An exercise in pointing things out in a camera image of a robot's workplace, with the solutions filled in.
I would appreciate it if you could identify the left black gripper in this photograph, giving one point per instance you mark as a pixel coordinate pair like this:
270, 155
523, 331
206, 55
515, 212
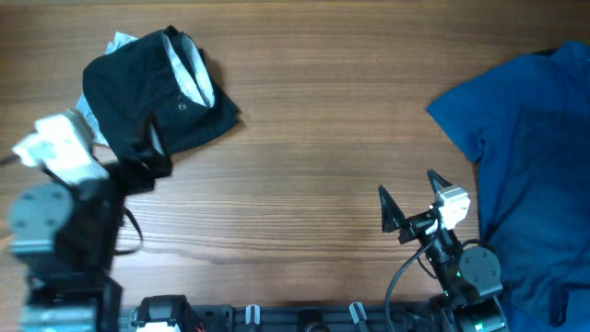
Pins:
143, 175

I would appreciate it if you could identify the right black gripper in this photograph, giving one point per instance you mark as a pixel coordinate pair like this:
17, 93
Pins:
393, 219

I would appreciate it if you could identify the black shorts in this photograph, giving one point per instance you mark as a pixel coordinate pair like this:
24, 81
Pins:
165, 74

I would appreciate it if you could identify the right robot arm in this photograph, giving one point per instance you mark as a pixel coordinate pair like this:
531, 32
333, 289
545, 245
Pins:
468, 272

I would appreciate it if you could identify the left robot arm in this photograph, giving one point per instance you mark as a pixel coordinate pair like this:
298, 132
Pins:
65, 231

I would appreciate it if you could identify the folded light blue jeans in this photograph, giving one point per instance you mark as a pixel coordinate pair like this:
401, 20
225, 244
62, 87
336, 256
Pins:
92, 109

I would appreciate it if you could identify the blue short-sleeve shirt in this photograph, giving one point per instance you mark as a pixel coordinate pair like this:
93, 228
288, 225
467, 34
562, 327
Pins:
526, 125

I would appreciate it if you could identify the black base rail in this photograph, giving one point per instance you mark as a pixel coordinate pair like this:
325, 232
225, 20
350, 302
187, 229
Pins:
406, 316

